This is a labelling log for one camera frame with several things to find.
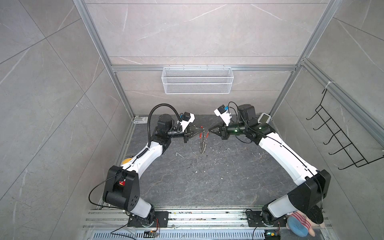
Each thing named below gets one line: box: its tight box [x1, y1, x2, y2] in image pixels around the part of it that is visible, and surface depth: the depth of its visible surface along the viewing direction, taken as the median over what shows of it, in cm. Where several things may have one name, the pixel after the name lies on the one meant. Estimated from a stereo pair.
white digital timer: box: [257, 112, 271, 124], surface depth 116 cm
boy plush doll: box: [286, 210, 325, 237], surface depth 69 cm
